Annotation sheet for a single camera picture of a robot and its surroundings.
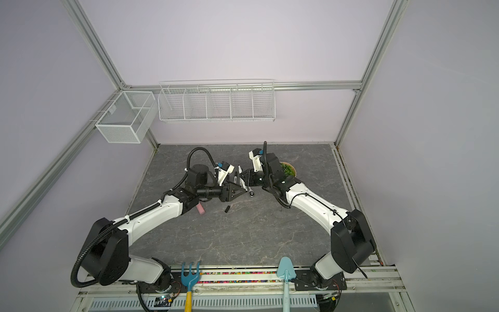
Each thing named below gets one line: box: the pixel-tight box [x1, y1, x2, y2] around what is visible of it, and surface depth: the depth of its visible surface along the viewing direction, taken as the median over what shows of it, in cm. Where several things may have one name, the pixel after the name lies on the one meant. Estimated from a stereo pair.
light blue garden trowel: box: [276, 256, 297, 312], surface depth 75 cm
